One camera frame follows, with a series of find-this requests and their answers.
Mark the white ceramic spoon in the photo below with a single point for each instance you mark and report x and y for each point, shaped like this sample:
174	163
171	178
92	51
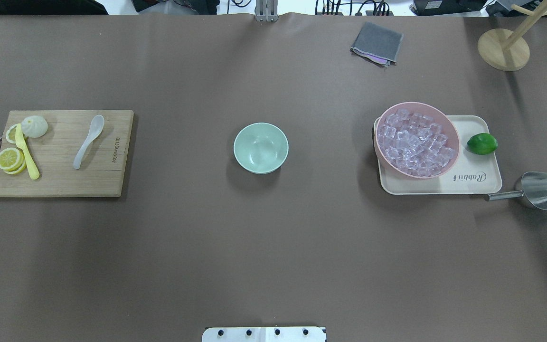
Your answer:
95	129

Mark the mint green bowl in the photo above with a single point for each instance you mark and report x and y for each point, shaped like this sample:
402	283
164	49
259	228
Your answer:
261	148

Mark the pile of clear ice cubes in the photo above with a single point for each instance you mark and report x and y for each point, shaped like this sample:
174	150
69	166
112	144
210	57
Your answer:
416	142

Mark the pink bowl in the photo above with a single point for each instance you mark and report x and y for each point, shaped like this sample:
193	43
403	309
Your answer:
387	123

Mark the metal ice scoop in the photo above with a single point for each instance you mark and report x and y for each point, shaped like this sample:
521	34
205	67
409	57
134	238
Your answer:
530	190

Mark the grey folded cloth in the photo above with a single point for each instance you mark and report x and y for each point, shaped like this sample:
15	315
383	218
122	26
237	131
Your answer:
377	44

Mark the wooden cutting board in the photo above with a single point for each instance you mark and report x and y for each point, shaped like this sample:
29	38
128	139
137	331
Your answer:
102	171

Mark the beige serving tray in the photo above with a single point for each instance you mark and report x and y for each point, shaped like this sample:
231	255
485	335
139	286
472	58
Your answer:
471	174

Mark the green lime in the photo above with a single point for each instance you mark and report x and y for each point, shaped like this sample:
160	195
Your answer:
482	143

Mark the white steamed bun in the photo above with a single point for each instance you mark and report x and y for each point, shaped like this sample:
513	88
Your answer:
34	126

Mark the yellow plastic knife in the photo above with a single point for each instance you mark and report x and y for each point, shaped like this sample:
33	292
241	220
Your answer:
21	144

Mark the wooden mug tree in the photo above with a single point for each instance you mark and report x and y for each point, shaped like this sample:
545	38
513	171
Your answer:
506	50

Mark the lemon slice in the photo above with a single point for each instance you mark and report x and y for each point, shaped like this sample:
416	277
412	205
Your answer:
11	159
11	133

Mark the aluminium frame post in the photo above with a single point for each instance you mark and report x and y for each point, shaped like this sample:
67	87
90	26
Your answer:
266	10

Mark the white camera pillar base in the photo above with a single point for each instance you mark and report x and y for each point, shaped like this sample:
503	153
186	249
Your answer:
289	333

